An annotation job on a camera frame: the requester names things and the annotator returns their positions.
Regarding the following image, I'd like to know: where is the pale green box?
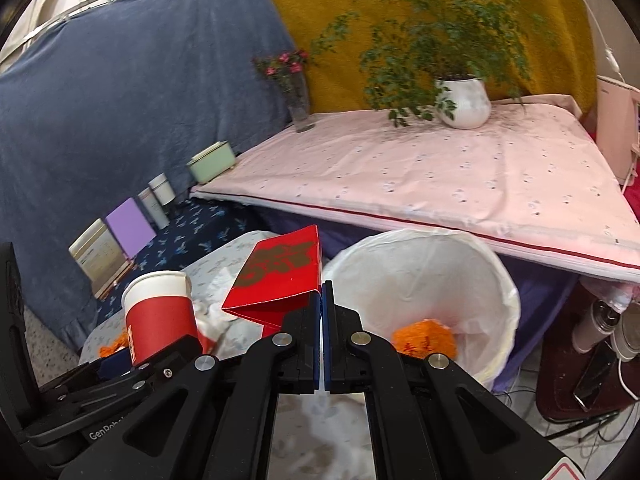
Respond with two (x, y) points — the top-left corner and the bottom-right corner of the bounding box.
(187, 141), (237, 184)

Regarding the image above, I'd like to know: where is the white slim bottle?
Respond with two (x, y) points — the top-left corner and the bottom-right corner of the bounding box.
(137, 187), (170, 231)

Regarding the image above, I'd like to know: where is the blue blanket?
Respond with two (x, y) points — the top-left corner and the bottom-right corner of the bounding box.
(0, 0), (296, 356)

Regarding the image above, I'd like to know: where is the steel thermos bottle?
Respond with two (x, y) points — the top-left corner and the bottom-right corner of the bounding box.
(572, 295), (626, 353)

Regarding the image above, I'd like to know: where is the pink appliance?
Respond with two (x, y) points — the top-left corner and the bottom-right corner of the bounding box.
(595, 75), (640, 186)

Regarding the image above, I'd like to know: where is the pink dotted cloth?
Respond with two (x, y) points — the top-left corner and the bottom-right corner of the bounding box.
(190, 94), (640, 286)

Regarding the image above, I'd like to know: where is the white crumpled tissue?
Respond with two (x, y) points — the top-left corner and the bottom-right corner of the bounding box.
(192, 265), (238, 356)

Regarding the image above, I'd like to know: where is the purple cloth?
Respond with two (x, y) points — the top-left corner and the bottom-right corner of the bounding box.
(492, 252), (583, 393)

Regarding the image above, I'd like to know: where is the dark red stool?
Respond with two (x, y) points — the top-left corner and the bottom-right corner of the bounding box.
(537, 310), (640, 421)

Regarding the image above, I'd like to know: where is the white kettle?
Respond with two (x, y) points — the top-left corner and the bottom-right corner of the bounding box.
(610, 310), (640, 361)

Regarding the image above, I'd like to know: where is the orange plastic wrapper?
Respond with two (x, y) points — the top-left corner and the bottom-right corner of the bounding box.
(99, 332), (131, 356)

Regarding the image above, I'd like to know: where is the purple card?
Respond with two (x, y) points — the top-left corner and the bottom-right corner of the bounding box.
(105, 197), (157, 260)

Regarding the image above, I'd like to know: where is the white cable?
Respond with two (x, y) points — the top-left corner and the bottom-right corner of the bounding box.
(552, 0), (626, 83)

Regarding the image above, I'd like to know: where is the green plant in white pot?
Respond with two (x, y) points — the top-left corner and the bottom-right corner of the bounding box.
(312, 0), (558, 130)

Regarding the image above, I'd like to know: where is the red paper cup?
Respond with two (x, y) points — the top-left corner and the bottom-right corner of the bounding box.
(121, 270), (201, 366)

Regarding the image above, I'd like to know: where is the grey floral tablecloth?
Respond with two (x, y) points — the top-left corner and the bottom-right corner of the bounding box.
(77, 230), (381, 480)

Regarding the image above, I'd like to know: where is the white jar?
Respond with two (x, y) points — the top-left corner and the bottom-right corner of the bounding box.
(149, 173), (175, 206)

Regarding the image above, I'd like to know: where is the beige box on stand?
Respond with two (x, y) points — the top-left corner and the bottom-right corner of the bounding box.
(68, 218), (133, 300)

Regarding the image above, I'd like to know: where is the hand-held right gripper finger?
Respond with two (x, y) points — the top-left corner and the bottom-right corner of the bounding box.
(323, 280), (571, 480)
(60, 292), (321, 480)

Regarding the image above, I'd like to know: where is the glass vase with pink flowers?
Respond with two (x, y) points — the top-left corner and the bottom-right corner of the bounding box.
(252, 50), (316, 133)

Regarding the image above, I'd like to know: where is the orange plastic bag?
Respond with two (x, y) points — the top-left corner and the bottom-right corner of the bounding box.
(391, 319), (458, 361)

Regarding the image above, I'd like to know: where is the white bin with plastic liner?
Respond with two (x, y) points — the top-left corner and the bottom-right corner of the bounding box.
(322, 228), (521, 396)

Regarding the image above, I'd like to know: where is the yellow blanket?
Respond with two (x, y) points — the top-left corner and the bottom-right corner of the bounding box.
(250, 0), (598, 116)

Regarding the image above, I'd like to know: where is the red paper packet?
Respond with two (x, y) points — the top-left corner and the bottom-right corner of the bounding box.
(221, 225), (323, 338)

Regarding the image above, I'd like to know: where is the dark blue floral cloth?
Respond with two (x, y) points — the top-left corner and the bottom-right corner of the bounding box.
(95, 197), (261, 326)

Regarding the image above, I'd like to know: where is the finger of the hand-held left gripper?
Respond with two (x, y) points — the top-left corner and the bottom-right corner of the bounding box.
(97, 350), (132, 380)
(37, 335), (203, 401)

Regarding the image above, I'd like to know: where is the black phone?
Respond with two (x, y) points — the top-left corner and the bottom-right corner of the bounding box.
(575, 345), (618, 398)

